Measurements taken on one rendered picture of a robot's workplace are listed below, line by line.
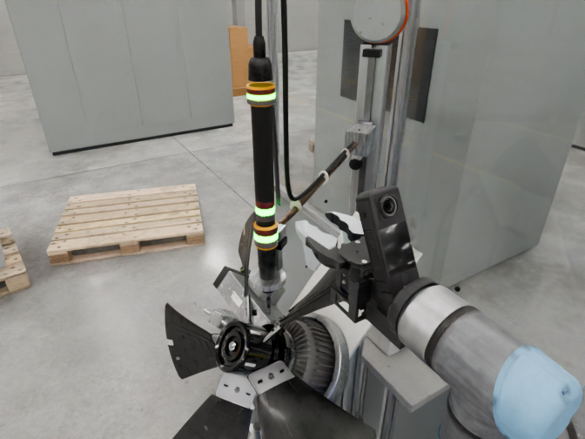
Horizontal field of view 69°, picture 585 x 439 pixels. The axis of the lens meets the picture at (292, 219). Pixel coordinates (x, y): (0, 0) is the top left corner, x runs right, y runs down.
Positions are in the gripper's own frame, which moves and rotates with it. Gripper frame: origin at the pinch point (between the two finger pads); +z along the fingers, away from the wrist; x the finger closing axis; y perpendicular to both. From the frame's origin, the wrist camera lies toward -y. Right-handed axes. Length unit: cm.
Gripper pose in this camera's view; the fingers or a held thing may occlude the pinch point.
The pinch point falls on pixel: (316, 218)
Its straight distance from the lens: 59.6
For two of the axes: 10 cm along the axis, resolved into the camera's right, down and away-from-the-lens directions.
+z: -5.2, -4.2, 7.5
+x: 8.6, -2.5, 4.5
